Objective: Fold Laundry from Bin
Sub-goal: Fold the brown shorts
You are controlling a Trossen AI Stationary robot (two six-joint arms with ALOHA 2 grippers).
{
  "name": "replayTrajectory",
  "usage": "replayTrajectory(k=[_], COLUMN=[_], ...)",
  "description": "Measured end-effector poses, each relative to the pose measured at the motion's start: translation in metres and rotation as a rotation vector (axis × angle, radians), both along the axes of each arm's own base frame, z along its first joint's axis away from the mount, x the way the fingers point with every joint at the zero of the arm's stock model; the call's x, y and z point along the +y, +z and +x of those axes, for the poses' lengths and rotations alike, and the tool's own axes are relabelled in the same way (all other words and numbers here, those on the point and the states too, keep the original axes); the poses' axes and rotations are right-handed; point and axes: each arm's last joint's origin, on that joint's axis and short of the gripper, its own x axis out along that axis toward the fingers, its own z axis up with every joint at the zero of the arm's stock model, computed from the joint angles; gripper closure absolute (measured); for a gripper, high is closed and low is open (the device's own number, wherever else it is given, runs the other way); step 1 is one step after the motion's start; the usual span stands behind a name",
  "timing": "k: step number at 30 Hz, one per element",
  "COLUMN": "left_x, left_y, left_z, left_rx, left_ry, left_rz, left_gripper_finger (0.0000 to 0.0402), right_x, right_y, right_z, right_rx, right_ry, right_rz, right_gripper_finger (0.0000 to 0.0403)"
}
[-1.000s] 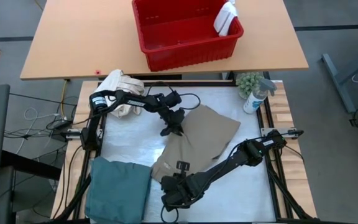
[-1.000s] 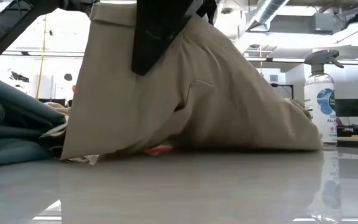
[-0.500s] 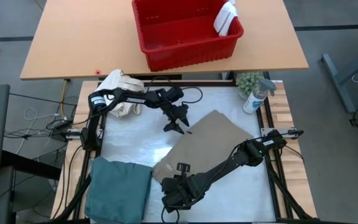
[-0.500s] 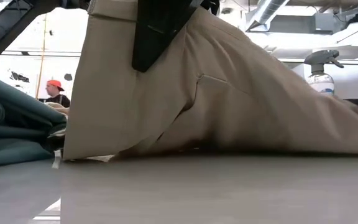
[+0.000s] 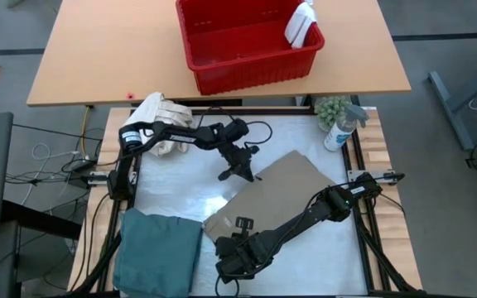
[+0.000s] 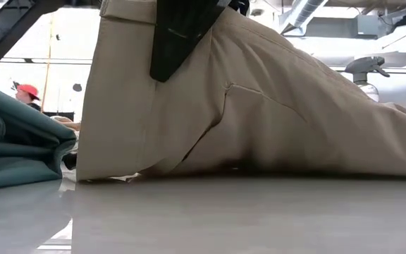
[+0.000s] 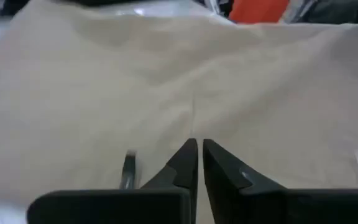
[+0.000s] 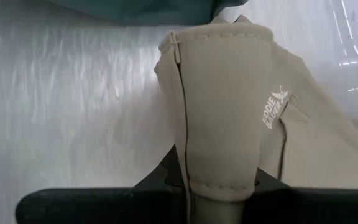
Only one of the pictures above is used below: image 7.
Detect khaki garment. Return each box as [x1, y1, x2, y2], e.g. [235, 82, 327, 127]
[0, 0, 358, 224]

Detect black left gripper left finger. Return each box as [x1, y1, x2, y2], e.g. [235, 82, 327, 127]
[26, 138, 198, 224]

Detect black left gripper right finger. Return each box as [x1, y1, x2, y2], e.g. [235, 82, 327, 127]
[202, 138, 358, 224]

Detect orange fabric backdrop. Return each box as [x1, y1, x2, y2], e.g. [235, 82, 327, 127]
[228, 0, 290, 24]

